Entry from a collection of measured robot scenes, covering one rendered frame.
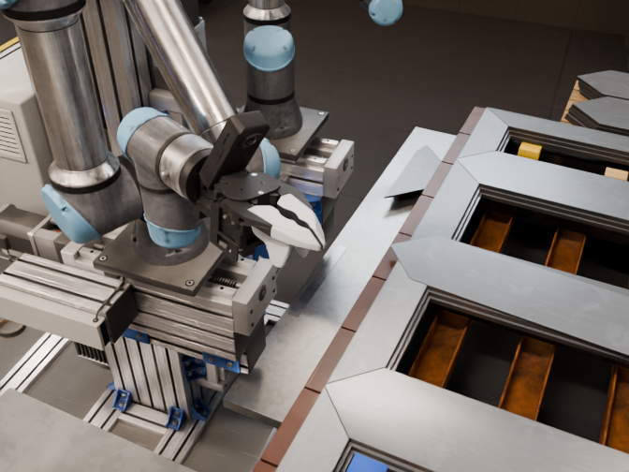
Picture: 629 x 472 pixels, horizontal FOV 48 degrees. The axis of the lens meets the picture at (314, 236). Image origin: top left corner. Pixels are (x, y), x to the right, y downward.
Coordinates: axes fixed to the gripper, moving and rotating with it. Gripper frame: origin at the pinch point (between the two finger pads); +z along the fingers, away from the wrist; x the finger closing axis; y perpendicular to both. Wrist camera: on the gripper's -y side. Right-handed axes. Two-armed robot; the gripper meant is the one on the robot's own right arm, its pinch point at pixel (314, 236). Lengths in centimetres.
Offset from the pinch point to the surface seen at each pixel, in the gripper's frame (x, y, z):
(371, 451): -26, 59, -4
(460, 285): -71, 52, -20
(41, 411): 19, 44, -34
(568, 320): -79, 50, 3
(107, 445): 15, 43, -22
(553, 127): -146, 41, -44
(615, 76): -191, 35, -48
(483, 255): -83, 50, -22
